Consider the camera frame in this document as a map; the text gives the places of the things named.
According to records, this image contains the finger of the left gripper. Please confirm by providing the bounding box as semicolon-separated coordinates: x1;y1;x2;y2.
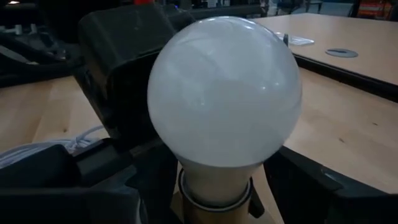
0;139;134;189
248;186;266;218

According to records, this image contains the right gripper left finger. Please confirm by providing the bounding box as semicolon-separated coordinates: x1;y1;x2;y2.
0;149;180;224

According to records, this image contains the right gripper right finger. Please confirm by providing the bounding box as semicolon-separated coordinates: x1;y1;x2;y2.
264;146;398;224

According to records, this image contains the white lightbulb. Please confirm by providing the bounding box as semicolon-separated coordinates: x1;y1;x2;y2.
147;16;303;208

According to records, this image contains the white rectangular desk plate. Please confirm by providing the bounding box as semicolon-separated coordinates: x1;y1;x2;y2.
273;31;315;47

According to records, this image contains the light wooden desk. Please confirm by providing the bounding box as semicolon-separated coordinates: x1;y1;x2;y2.
253;12;398;86

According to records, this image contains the grey round cable grommet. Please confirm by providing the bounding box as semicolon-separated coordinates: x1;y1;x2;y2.
325;47;359;59

